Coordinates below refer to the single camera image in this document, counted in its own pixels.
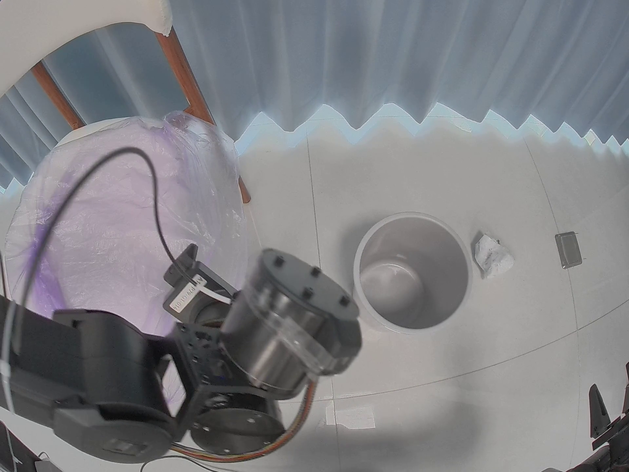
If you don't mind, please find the white trash bin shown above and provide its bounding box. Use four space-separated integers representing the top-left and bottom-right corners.
353 212 475 335

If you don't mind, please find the wooden chair with white cushions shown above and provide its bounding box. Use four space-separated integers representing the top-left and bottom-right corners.
0 0 252 313

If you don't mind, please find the purple plastic bag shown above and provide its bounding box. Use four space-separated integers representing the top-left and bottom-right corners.
5 111 246 402

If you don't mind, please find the white curtain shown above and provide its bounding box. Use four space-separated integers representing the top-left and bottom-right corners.
0 0 629 195

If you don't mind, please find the crumpled white paper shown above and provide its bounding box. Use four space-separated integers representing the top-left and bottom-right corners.
473 233 516 280

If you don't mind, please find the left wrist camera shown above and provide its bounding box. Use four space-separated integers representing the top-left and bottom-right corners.
163 244 237 324

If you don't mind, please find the black cable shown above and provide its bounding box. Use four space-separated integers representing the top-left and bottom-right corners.
20 147 197 313

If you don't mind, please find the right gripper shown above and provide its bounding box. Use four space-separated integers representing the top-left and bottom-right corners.
565 361 629 472

